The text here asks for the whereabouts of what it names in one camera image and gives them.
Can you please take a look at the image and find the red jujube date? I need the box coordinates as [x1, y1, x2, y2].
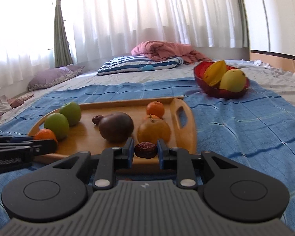
[92, 115, 104, 126]
[134, 142, 158, 159]

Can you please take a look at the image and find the pink blanket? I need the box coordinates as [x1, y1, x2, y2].
[131, 41, 211, 64]

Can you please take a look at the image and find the wooden serving tray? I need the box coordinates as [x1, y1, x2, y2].
[36, 96, 197, 164]

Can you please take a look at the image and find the blue striped pillow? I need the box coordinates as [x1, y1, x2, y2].
[97, 55, 184, 76]

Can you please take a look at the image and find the large green apple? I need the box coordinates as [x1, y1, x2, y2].
[44, 113, 70, 141]

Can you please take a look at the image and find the white sheer curtain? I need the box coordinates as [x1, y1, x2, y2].
[0, 0, 244, 89]

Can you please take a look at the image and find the small green apple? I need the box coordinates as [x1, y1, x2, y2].
[59, 102, 81, 126]

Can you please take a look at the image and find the dark purple round fruit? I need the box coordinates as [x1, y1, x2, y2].
[99, 112, 134, 143]

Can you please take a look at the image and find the small mandarin orange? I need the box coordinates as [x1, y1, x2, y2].
[33, 128, 58, 144]

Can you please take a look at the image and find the large orange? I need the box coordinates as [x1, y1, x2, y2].
[137, 119, 171, 144]

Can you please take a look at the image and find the pink clothes pile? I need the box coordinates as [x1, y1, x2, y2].
[0, 94, 33, 117]

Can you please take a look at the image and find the blue plaid cloth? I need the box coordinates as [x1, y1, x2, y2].
[0, 78, 295, 230]

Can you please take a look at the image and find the red glass fruit bowl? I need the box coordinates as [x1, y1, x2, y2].
[193, 61, 250, 99]

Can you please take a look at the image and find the purple pillow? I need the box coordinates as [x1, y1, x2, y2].
[27, 65, 84, 92]

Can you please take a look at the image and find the green drape curtain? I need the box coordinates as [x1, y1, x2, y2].
[54, 0, 73, 68]

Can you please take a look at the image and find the grey bed sheet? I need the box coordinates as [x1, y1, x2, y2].
[0, 60, 295, 126]

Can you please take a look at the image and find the yellow mango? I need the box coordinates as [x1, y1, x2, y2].
[219, 69, 246, 93]

